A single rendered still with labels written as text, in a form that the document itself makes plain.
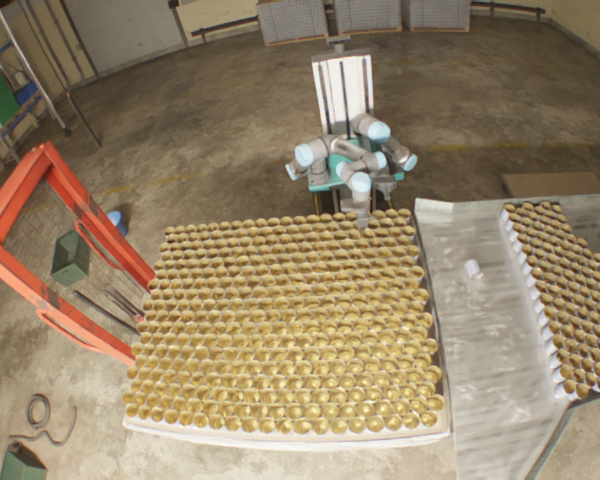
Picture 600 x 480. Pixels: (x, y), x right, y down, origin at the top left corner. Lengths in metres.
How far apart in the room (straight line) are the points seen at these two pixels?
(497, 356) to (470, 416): 0.30
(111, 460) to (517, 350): 3.04
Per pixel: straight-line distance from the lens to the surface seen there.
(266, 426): 1.44
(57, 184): 1.76
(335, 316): 1.53
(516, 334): 1.68
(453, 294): 1.66
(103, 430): 3.33
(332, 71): 2.10
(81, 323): 1.64
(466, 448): 1.49
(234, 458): 2.67
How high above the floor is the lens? 2.51
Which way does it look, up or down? 51 degrees down
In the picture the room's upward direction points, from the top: 16 degrees counter-clockwise
